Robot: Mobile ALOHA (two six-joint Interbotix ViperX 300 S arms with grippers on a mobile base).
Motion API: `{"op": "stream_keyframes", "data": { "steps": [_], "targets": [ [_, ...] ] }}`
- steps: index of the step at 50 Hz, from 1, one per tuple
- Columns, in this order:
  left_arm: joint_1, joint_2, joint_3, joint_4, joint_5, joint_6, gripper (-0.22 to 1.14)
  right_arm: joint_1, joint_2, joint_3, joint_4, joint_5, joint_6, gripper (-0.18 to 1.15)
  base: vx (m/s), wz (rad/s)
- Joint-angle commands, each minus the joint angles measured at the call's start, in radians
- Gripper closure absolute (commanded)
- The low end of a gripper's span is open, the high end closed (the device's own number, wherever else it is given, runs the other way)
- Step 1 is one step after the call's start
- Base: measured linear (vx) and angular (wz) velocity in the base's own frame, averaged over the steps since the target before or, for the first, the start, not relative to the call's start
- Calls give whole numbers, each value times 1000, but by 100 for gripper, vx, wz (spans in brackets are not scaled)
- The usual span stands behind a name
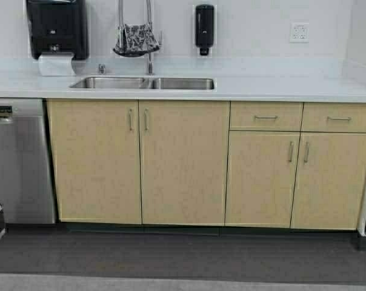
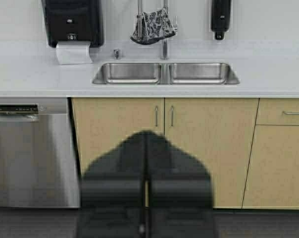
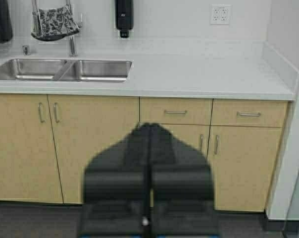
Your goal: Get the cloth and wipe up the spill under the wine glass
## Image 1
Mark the grey floral patterned cloth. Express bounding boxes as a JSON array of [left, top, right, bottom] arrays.
[[113, 24, 160, 58]]

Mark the beige cabinet door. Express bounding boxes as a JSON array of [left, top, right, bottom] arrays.
[[139, 101, 230, 226], [47, 99, 142, 224], [225, 131, 300, 228], [291, 133, 366, 230]]

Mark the left beige drawer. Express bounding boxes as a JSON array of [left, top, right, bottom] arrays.
[[230, 101, 302, 132]]

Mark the beige drawer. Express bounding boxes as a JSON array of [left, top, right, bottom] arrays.
[[302, 102, 366, 133], [230, 101, 302, 132]]

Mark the chrome spring kitchen faucet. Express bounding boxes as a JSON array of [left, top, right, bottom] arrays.
[[113, 1, 161, 75]]

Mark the left beige cabinet door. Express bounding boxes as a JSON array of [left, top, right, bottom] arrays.
[[47, 99, 142, 224]]

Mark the stainless double sink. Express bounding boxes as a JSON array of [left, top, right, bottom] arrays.
[[70, 76, 216, 90]]

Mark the small chrome air gap cap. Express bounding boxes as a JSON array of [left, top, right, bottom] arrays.
[[98, 64, 106, 75]]

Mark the white paper towel sheet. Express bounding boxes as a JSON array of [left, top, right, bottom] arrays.
[[38, 53, 76, 76]]

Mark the stainless steel dishwasher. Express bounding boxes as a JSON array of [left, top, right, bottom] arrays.
[[0, 98, 56, 224]]

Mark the black paper towel dispenser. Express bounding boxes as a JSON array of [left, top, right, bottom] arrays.
[[26, 1, 89, 61]]

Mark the right beige drawer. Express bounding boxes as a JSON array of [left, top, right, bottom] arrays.
[[302, 102, 366, 133]]

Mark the black wall soap dispenser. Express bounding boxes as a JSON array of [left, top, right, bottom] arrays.
[[195, 4, 215, 56]]

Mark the white wall power outlet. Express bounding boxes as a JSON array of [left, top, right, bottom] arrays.
[[290, 22, 310, 43]]

